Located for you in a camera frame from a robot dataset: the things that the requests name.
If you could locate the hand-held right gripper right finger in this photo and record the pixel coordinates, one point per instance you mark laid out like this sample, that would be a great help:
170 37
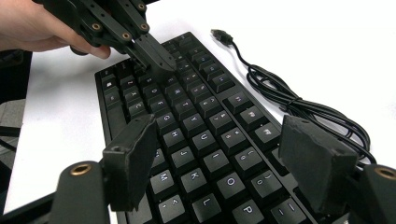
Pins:
317 165

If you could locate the black keyboard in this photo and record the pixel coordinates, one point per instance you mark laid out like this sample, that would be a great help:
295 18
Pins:
214 137

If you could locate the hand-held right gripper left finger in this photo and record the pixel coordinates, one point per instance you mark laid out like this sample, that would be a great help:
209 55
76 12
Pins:
130 168

